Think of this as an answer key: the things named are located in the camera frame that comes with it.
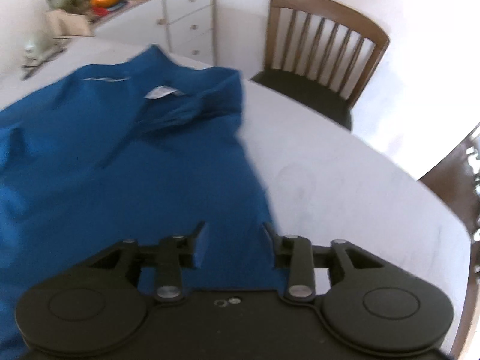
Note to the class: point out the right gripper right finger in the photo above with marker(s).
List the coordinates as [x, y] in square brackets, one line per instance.
[294, 255]

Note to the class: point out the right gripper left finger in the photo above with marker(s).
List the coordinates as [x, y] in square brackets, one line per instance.
[173, 254]

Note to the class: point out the blue zip sweatshirt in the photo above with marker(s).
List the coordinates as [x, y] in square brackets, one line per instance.
[139, 150]

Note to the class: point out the far wooden chair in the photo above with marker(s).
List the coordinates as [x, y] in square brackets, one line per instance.
[321, 54]

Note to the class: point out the white drawer sideboard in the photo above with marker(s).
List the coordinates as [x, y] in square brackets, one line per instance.
[182, 27]

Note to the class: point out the dark framed eyeglasses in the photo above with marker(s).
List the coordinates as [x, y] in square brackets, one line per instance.
[32, 65]

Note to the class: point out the pale green ceramic pot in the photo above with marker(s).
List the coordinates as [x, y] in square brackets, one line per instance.
[38, 44]

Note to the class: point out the light wooden stand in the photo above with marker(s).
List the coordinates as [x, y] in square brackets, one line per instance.
[67, 25]

